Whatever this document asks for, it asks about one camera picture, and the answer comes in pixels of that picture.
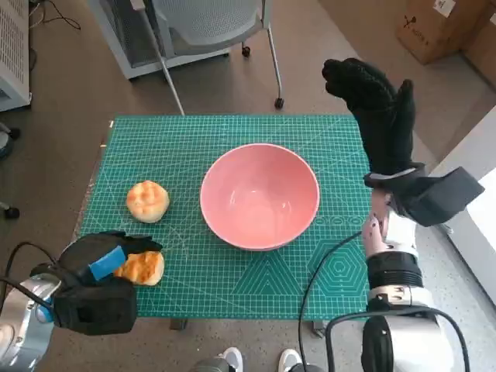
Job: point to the cardboard box with label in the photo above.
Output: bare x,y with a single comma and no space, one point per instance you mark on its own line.
434,27

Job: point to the orange scored bread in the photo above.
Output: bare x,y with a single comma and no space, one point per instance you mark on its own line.
145,267

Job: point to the right hand in black glove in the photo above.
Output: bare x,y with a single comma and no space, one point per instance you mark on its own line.
383,124

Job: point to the grey mesh chair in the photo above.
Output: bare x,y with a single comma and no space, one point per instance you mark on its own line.
217,19

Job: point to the green cutting mat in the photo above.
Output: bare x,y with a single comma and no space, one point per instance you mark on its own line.
217,279

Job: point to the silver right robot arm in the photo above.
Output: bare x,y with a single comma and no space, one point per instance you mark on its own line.
391,240

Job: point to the white desk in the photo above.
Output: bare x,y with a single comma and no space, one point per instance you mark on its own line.
480,248

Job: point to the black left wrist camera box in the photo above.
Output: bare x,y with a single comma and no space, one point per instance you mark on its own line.
93,306

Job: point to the bare black left hand, blue tape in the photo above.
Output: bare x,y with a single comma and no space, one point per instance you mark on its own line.
89,255

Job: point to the white shoe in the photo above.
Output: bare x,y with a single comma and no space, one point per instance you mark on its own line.
290,358
232,356

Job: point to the black office chair base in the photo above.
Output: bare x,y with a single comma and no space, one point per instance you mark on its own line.
5,143

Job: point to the pale round bread bun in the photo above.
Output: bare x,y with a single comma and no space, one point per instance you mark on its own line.
147,201

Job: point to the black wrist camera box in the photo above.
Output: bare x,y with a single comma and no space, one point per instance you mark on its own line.
93,306
438,197

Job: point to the black table bracket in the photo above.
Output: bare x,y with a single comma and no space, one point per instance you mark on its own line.
321,328

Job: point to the large plain cardboard box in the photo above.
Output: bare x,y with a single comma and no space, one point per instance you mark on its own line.
484,58

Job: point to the white perforated cabinet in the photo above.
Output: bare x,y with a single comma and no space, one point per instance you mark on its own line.
13,38

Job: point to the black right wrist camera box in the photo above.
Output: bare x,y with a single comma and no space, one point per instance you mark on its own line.
438,197

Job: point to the pink bowl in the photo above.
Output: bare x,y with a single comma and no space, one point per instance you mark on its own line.
259,193

